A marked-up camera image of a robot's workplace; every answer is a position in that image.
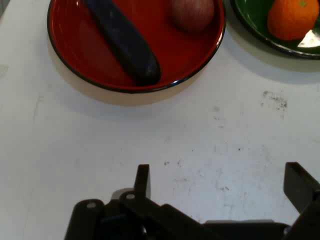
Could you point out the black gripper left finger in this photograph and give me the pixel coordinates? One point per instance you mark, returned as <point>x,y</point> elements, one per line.
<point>141,180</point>

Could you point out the dark purple toy eggplant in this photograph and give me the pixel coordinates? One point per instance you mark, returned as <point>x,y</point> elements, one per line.
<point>120,37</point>

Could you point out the orange toy mandarin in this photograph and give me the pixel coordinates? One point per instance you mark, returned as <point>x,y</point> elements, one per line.
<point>290,20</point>

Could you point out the dark green round plate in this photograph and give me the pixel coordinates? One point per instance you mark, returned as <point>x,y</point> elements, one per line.
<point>250,15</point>

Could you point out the red round plate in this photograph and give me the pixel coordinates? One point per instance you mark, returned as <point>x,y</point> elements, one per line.
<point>75,50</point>

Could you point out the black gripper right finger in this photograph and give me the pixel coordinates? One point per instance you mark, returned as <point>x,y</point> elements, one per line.
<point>300,190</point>

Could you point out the pale red toy apple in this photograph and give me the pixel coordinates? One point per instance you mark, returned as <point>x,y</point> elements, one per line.
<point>192,15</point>

